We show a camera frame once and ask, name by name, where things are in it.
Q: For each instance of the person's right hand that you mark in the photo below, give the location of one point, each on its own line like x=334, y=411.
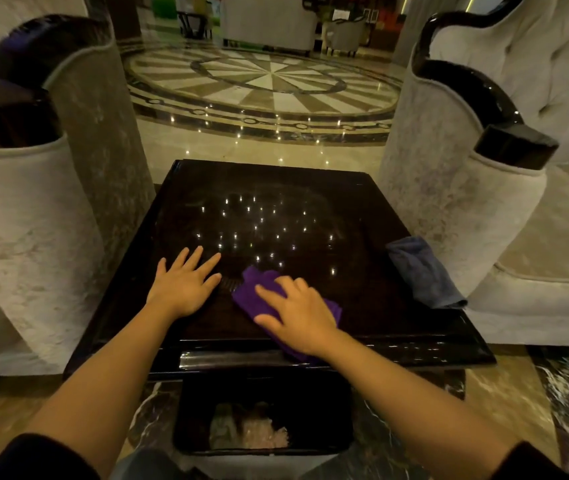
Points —
x=302, y=317

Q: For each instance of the person's left hand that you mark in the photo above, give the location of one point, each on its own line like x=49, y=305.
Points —
x=182, y=290

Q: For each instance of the person's right thumb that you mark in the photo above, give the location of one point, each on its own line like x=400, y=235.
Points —
x=266, y=322

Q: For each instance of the person's left thumb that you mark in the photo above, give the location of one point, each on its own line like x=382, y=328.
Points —
x=213, y=289

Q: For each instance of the person's left middle finger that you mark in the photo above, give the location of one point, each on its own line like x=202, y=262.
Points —
x=195, y=257

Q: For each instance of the person's right middle finger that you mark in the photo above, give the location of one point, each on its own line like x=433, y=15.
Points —
x=287, y=285

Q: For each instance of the person's left little finger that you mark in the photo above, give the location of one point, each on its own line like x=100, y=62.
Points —
x=160, y=267

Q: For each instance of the purple cleaning cloth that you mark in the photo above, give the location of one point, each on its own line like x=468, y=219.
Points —
x=259, y=294

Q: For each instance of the person's left forearm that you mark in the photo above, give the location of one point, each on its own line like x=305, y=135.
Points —
x=104, y=384

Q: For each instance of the person's right forearm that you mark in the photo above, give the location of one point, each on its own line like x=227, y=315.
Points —
x=414, y=399

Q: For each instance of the dark glossy square side table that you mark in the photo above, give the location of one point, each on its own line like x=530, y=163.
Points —
x=284, y=254

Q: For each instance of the black waste bin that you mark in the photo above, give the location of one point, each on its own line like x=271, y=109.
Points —
x=263, y=414

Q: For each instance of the grey-blue folded cloth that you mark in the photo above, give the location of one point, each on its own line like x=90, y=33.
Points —
x=424, y=272

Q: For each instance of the beige velvet armchair black trim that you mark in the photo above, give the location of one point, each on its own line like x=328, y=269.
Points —
x=39, y=194

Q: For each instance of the person's black left sleeve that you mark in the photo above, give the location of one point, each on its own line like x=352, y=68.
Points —
x=39, y=459

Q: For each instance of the person's black sleeve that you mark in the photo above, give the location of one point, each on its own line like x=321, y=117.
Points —
x=534, y=464
x=39, y=459

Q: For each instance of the dark small table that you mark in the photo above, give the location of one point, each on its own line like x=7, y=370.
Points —
x=195, y=23

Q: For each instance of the beige tufted sofa black trim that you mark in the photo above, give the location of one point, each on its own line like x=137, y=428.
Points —
x=504, y=169

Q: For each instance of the white sofa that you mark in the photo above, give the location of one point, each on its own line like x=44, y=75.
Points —
x=269, y=22

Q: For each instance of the white armchair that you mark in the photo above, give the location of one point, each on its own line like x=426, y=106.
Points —
x=345, y=34

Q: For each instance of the person's black right sleeve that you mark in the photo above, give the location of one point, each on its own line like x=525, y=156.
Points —
x=534, y=464

